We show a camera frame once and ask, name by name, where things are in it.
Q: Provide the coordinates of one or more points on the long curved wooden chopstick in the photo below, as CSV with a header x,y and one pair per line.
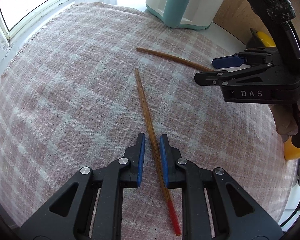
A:
x,y
156,156

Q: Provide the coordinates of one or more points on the yellow plastic utensil container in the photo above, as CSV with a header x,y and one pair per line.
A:
x,y
290,151

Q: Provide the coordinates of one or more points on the black pot yellow lid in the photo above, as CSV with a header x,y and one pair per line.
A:
x,y
259,39

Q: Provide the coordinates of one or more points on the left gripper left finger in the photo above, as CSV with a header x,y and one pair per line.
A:
x,y
89,204

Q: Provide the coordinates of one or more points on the gloved right hand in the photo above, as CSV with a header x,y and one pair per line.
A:
x,y
285,123

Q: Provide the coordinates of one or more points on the pink plaid cloth mat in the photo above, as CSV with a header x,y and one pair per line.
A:
x,y
69,99

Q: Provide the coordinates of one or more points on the wooden board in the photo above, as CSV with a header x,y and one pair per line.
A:
x,y
237,17

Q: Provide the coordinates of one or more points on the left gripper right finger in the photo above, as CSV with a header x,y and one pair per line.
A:
x,y
214,205

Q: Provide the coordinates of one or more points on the red chopstick horizontal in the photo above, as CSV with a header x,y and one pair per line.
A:
x,y
175,59

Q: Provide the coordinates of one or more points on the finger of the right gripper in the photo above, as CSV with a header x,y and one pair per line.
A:
x,y
247,58
268,74

